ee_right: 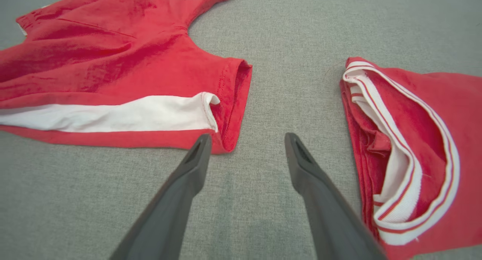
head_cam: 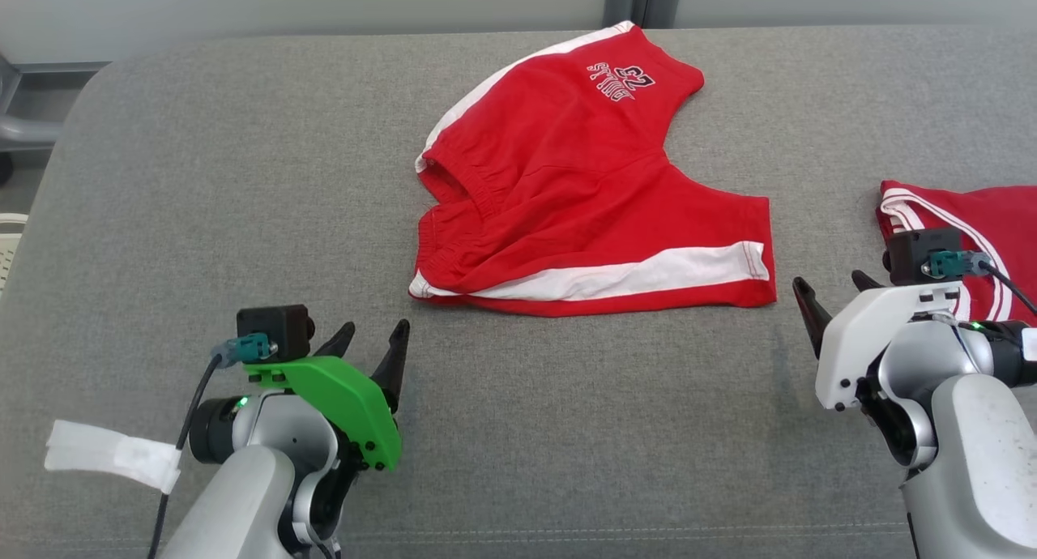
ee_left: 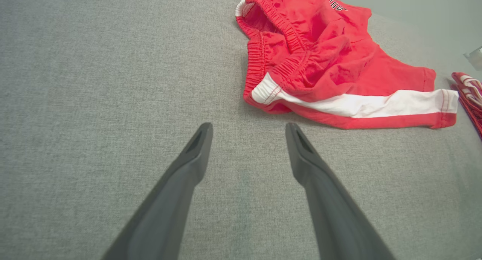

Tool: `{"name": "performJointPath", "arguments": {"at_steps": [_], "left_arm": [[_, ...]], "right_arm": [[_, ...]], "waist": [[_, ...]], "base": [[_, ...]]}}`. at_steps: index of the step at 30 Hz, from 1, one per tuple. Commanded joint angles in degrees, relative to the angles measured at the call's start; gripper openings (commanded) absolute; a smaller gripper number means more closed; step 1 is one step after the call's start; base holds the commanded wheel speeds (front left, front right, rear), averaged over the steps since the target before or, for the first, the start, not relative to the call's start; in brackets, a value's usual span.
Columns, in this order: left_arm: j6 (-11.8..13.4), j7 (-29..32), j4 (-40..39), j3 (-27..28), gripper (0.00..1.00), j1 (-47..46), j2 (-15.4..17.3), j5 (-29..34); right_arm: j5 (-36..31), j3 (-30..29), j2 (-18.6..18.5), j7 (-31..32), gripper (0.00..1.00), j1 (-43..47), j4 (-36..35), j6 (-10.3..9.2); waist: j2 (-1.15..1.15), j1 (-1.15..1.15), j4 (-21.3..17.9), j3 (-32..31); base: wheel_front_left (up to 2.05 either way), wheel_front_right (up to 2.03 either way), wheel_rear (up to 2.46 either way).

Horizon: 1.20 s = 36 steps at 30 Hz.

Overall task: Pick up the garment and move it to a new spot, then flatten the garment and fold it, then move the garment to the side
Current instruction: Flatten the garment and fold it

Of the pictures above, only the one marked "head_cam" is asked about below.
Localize grey fabric sofa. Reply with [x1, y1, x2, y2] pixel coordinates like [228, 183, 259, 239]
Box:
[0, 24, 1037, 559]

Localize black left camera cable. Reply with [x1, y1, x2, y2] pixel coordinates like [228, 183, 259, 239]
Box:
[146, 352, 224, 559]

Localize teal camera cable connector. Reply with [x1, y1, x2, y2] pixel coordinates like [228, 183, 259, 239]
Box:
[211, 334, 272, 369]
[928, 251, 993, 280]

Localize red jersey with striped trim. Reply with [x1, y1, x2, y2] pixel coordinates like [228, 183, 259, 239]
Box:
[875, 180, 1037, 326]

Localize red shorts with white stripes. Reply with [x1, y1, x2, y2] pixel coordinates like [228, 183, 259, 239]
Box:
[408, 20, 777, 317]

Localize cream perforated laundry basket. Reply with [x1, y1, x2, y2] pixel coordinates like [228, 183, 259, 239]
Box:
[0, 213, 29, 297]

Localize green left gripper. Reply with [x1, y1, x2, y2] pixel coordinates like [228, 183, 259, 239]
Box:
[243, 319, 411, 472]

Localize black right camera cable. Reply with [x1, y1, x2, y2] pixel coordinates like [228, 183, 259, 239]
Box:
[984, 261, 1037, 317]

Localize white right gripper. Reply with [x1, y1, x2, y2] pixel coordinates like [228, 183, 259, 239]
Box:
[792, 270, 970, 412]

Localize white tape strip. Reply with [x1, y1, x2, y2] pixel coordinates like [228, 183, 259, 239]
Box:
[45, 420, 183, 495]

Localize black camera cable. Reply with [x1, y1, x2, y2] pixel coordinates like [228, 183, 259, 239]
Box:
[146, 352, 224, 559]
[984, 261, 1037, 317]

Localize grey metal stand frame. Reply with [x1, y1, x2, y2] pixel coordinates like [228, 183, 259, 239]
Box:
[0, 53, 110, 187]

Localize grey double partition post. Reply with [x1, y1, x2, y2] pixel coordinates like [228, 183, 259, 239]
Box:
[604, 0, 681, 29]

